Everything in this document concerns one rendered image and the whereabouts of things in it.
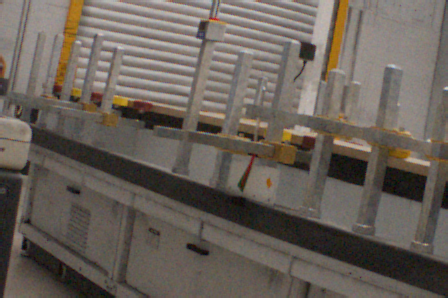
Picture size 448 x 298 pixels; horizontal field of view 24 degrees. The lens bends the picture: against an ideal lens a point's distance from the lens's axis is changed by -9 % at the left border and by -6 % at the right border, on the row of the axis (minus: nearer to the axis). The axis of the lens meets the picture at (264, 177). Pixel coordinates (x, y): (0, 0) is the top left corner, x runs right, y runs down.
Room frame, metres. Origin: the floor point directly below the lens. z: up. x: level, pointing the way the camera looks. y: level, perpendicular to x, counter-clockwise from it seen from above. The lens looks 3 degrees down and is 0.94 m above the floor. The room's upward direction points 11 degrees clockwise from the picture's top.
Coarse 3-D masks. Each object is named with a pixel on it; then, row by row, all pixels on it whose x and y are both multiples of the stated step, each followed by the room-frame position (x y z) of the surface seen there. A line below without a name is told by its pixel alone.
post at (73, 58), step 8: (72, 48) 4.73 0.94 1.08; (72, 56) 4.72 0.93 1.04; (72, 64) 4.73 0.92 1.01; (72, 72) 4.73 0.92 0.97; (64, 80) 4.74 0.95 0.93; (72, 80) 4.74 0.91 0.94; (64, 88) 4.73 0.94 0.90; (64, 96) 4.73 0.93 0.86; (56, 120) 4.74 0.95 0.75; (64, 120) 4.74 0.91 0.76
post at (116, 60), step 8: (120, 48) 4.31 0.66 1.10; (112, 56) 4.32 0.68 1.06; (120, 56) 4.31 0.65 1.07; (112, 64) 4.31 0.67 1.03; (120, 64) 4.32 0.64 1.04; (112, 72) 4.30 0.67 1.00; (112, 80) 4.31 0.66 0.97; (104, 88) 4.33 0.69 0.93; (112, 88) 4.31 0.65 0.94; (104, 96) 4.31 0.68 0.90; (112, 96) 4.31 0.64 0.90; (104, 104) 4.30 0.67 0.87; (96, 128) 4.33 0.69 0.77; (104, 128) 4.31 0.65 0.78; (96, 136) 4.31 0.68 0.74; (104, 136) 4.32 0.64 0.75
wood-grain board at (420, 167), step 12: (156, 108) 4.35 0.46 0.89; (168, 108) 4.26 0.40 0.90; (180, 108) 4.74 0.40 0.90; (204, 120) 4.00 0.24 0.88; (216, 120) 3.93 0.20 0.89; (240, 120) 4.57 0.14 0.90; (252, 132) 3.72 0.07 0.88; (264, 132) 3.66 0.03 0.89; (300, 132) 4.56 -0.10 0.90; (300, 144) 3.48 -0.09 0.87; (336, 144) 3.33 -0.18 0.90; (348, 144) 3.78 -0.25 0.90; (348, 156) 3.27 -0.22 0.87; (360, 156) 3.22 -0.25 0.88; (408, 168) 3.02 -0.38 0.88; (420, 168) 2.98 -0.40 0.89
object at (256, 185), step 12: (240, 168) 3.34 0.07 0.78; (252, 168) 3.29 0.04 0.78; (264, 168) 3.23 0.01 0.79; (228, 180) 3.38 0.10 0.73; (252, 180) 3.27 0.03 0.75; (264, 180) 3.22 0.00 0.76; (276, 180) 3.17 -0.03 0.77; (240, 192) 3.32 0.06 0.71; (252, 192) 3.26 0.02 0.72; (264, 192) 3.21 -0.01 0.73
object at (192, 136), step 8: (184, 136) 3.08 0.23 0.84; (192, 136) 3.07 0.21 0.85; (200, 136) 3.08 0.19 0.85; (208, 136) 3.09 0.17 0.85; (216, 136) 3.11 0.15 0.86; (208, 144) 3.10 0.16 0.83; (216, 144) 3.11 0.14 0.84; (224, 144) 3.12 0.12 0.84; (232, 144) 3.13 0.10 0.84; (240, 144) 3.15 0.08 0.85; (248, 144) 3.16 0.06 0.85; (256, 144) 3.17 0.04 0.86; (264, 144) 3.19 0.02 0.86; (256, 152) 3.18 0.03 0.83; (264, 152) 3.19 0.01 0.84; (272, 152) 3.20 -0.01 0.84; (296, 152) 3.25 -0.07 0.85; (304, 152) 3.26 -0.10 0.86; (296, 160) 3.25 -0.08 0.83; (304, 160) 3.26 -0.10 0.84
